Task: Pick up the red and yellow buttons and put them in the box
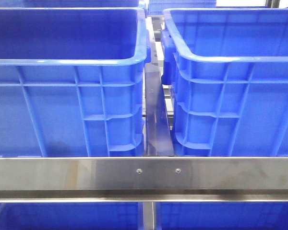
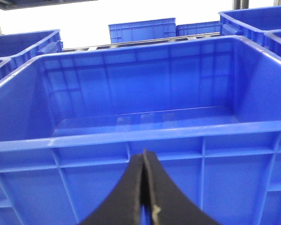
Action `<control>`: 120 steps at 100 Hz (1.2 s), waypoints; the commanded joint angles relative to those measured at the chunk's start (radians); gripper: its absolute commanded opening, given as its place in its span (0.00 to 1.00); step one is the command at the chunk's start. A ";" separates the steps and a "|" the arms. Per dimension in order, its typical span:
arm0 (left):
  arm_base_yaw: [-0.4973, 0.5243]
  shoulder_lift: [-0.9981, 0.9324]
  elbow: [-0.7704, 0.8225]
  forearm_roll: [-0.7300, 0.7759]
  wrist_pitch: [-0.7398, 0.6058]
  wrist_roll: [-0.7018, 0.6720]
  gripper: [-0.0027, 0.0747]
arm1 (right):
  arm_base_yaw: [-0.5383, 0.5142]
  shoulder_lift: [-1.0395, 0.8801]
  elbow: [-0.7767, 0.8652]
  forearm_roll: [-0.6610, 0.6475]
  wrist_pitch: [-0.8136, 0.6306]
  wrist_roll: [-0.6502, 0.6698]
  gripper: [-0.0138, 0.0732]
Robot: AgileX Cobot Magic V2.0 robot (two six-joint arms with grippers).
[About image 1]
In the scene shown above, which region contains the steel centre divider bar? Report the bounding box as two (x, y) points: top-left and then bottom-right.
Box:
(144, 62), (175, 157)

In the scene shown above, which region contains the large blue crate left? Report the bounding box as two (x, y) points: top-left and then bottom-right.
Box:
(0, 8), (150, 158)

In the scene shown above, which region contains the large blue crate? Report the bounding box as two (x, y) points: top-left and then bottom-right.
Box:
(0, 8), (150, 158)
(161, 8), (288, 157)

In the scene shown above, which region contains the large blue crate right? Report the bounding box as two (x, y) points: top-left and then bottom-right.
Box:
(161, 8), (288, 157)

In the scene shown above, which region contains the blue crate lower right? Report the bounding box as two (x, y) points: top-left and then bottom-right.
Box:
(157, 202), (288, 230)

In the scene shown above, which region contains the blue crate rear right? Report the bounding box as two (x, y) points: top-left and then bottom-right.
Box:
(148, 0), (216, 16)

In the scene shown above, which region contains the blue crate lower left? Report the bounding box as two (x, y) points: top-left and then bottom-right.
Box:
(0, 203), (144, 230)

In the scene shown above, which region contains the blue crate rear left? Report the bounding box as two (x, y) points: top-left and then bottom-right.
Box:
(0, 0), (148, 9)

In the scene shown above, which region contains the steel lower vertical post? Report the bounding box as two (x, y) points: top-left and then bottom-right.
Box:
(143, 202), (156, 230)

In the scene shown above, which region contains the stainless steel front rail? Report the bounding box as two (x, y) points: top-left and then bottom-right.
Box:
(0, 157), (288, 203)

